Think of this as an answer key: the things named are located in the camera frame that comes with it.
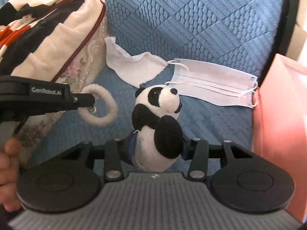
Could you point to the white plastic chair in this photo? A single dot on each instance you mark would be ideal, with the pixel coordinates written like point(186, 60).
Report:
point(284, 33)

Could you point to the black white panda plush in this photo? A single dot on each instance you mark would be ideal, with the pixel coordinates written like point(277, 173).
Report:
point(159, 136)

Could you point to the person's left hand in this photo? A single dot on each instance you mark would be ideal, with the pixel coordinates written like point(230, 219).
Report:
point(9, 174)

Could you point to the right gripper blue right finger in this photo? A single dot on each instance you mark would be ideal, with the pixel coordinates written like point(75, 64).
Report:
point(185, 154)

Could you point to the floral beige cushion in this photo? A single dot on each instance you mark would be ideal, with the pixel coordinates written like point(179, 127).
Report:
point(79, 76)

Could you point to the white fluffy ring keychain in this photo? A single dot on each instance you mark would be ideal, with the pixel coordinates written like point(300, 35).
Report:
point(105, 109)

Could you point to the red black white blanket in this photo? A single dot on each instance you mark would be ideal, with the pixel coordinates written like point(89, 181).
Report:
point(41, 39)

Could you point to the white face mask stack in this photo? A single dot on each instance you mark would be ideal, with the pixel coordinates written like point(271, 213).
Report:
point(213, 83)

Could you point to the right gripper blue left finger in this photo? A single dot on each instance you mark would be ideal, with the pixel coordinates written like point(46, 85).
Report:
point(128, 147)

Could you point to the pink cardboard box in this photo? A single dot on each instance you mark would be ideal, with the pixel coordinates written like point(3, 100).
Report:
point(279, 124)

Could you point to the white paper towel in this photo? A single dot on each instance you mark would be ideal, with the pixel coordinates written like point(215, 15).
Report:
point(134, 70)

